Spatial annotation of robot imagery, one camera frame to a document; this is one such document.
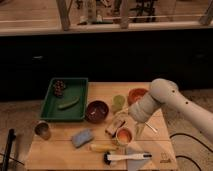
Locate red yellow apple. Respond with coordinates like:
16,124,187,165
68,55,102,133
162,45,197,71
117,129,132,143

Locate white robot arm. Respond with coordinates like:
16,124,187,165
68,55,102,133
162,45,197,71
129,78,213,143

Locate white paper cup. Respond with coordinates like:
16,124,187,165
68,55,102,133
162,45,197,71
115,127,133,146

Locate green plastic cup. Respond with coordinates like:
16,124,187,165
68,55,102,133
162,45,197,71
111,95,125,113

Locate metal cup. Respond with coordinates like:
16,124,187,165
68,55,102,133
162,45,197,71
34,121,51,140

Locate silver fork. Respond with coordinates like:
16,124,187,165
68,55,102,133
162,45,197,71
145,122,158,133

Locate brown wooden block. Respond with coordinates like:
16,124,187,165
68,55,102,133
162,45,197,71
105,116,126,137

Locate orange bowl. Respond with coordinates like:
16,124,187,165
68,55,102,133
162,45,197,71
128,88,147,105

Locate grey cloth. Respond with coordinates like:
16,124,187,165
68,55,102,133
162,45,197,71
125,147,152,171

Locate dark red bowl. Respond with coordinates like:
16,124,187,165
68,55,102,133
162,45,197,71
85,100,109,124

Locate yellow banana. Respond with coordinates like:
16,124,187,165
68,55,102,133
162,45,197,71
90,144,118,152

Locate blue sponge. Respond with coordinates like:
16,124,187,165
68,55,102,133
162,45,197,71
72,129,94,148

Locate green cucumber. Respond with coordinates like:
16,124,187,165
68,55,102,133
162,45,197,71
58,97,80,110

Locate green plastic tray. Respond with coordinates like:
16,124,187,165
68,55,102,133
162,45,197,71
40,77,88,122

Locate dark grape bunch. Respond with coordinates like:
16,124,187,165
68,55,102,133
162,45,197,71
53,80,66,97

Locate black pole stand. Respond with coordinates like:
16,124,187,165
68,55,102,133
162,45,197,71
1,129,16,171

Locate black cable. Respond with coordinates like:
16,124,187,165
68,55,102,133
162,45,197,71
169,132,213,171

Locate white handled brush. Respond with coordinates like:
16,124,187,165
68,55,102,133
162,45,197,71
103,152,152,165

